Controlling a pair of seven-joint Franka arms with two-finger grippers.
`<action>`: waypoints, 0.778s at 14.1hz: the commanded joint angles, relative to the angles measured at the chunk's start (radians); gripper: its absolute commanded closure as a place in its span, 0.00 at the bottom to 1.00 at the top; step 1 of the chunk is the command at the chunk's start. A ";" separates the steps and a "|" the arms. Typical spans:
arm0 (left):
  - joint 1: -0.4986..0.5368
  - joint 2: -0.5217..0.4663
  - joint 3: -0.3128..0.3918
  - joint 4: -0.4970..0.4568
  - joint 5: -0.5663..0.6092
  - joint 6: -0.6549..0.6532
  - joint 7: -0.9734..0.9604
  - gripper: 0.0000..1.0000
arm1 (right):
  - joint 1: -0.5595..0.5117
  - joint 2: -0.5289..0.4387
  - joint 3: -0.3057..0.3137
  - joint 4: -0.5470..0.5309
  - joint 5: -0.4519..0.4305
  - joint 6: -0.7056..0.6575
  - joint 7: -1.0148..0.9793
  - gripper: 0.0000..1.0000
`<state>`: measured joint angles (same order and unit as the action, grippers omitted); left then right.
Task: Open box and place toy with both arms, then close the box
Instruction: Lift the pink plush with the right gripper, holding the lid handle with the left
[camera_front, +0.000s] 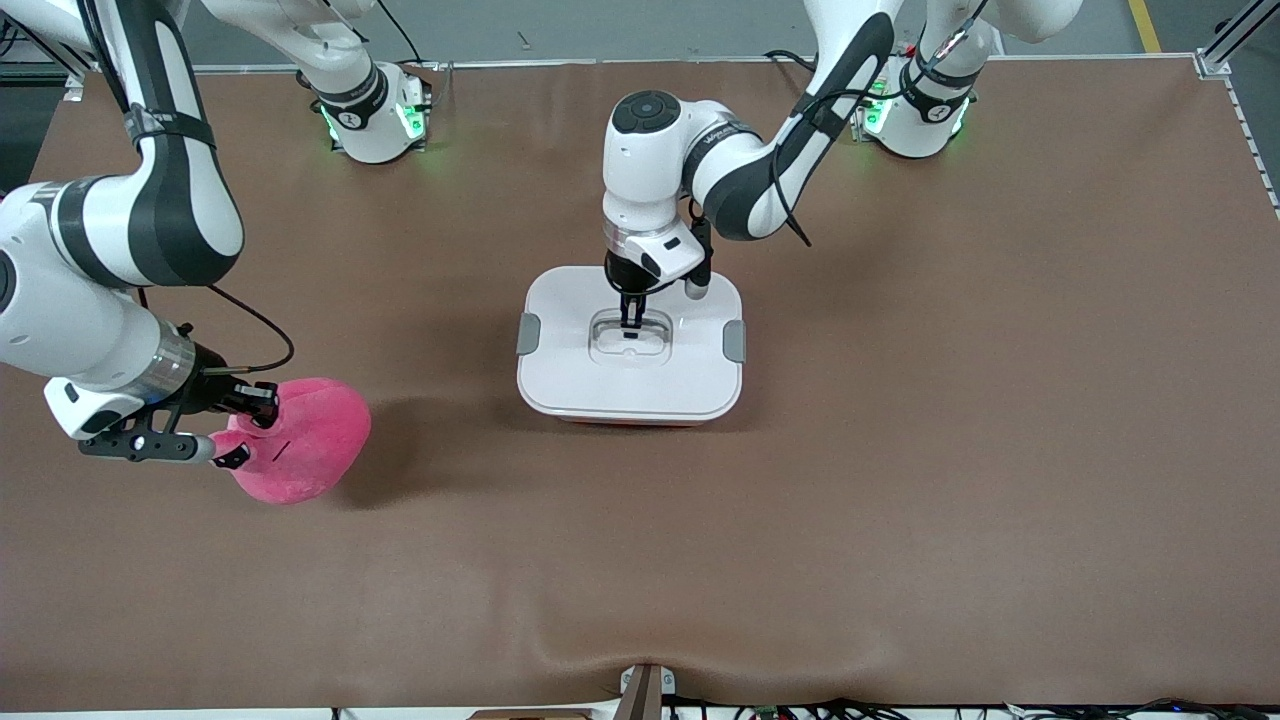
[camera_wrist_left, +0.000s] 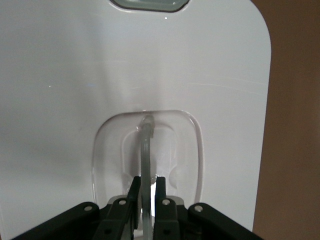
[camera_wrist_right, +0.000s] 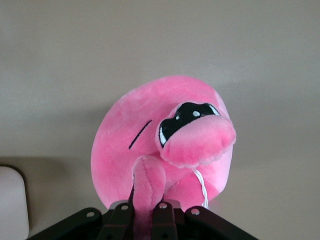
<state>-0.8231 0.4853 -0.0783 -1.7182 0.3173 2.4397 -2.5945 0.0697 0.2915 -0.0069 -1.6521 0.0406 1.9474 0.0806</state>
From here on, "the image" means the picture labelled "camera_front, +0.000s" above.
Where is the aluminium frame profile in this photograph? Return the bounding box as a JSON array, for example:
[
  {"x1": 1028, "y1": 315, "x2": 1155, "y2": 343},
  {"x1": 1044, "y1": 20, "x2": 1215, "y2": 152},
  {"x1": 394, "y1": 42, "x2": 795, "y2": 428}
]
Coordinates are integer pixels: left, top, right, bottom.
[
  {"x1": 0, "y1": 15, "x2": 86, "y2": 101},
  {"x1": 1194, "y1": 0, "x2": 1280, "y2": 79}
]

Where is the white plastic box lid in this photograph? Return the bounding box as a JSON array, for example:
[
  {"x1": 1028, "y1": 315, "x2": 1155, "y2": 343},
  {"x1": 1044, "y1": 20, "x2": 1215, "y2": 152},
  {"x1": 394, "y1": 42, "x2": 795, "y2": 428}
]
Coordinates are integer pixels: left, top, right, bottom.
[{"x1": 516, "y1": 265, "x2": 747, "y2": 422}]

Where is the pink plush toy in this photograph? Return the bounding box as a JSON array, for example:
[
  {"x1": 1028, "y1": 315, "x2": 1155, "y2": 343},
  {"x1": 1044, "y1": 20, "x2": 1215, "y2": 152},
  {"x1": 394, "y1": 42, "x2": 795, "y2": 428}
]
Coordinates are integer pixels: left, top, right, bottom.
[{"x1": 210, "y1": 377, "x2": 372, "y2": 505}]

